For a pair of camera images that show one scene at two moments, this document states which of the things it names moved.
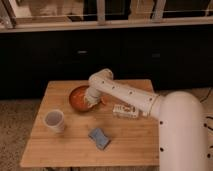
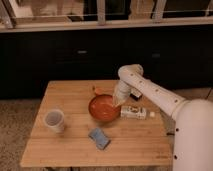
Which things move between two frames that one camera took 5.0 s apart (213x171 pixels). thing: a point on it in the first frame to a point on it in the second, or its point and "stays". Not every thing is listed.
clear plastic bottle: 126,111 stays
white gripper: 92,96 to 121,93
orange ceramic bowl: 77,99 to 101,108
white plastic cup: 54,120 stays
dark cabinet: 173,59 stays
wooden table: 107,135 stays
